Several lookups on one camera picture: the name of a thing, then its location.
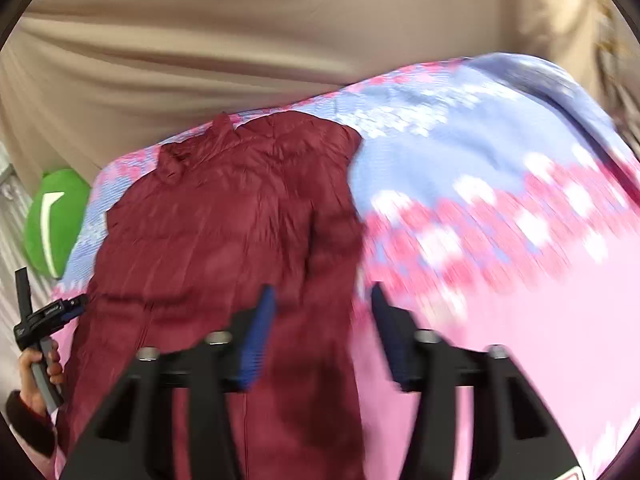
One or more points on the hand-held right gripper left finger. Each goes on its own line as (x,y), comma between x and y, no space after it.
(257,332)

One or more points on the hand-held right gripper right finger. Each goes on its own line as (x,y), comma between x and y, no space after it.
(395,345)

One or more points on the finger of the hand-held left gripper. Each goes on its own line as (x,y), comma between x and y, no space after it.
(75,306)
(21,292)

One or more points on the maroon puffer jacket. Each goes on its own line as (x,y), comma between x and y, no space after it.
(215,240)

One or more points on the person's left forearm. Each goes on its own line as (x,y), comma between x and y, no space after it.
(27,427)

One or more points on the person's left hand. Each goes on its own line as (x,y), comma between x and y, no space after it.
(31,385)

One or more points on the green plush pillow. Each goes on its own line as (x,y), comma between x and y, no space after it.
(55,220)

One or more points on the pink floral bed sheet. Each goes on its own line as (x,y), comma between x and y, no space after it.
(490,240)

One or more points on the beige draped cloth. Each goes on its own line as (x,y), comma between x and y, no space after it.
(250,50)

